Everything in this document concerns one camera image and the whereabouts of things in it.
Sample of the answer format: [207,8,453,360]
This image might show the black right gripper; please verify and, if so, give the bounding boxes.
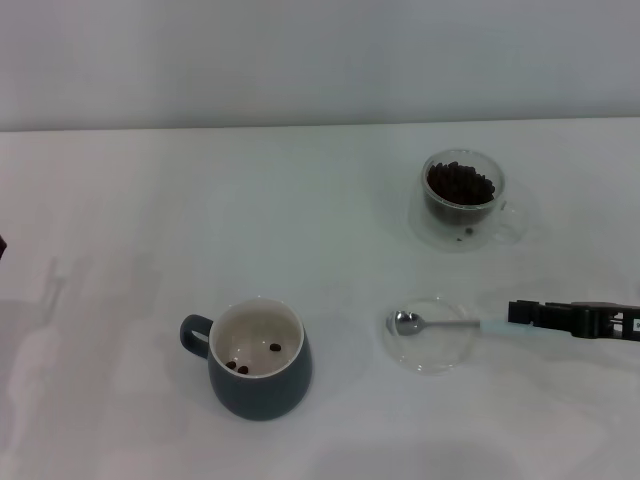
[507,299,640,344]

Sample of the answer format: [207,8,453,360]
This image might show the metal spoon with blue handle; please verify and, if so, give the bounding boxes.
[384,309,532,338]

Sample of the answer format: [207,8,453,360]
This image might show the pile of coffee beans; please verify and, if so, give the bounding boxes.
[427,160,497,206]

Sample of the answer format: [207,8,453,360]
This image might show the dark grey ceramic mug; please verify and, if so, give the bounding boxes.
[179,297,314,422]

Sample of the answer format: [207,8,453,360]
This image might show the small clear glass dish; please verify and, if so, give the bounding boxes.
[382,297,480,376]

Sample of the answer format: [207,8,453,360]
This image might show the clear glass saucer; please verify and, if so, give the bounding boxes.
[407,187,544,254]

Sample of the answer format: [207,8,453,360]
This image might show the clear glass cup with handle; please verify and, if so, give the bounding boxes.
[422,148,529,244]

